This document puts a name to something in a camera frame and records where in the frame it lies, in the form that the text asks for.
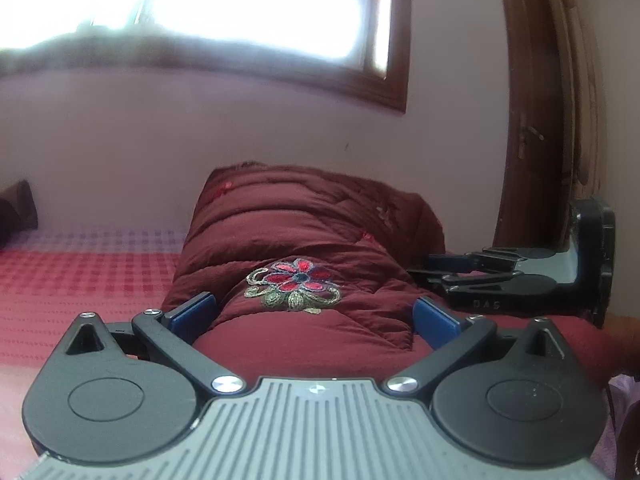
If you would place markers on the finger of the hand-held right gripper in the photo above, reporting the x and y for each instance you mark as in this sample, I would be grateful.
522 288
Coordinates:
445 261
480 287

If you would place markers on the person's purple clothing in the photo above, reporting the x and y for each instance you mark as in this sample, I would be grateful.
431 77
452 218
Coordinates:
620 400

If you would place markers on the pink purple checked bed sheet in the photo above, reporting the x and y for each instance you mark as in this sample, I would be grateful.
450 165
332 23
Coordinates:
75 280

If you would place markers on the bright window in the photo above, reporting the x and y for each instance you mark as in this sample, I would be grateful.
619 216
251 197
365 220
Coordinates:
200 5

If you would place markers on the maroon embroidered quilt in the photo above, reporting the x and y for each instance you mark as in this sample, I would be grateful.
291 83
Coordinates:
320 240

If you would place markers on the brown wooden door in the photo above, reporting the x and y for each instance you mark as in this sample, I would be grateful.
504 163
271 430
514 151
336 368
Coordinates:
530 85

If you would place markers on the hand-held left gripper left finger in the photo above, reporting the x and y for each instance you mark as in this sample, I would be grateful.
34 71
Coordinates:
192 314

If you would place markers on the dark brown pillow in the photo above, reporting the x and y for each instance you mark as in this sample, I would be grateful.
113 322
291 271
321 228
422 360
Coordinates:
17 210

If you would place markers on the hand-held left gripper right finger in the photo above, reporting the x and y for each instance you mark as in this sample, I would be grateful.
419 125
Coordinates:
436 321

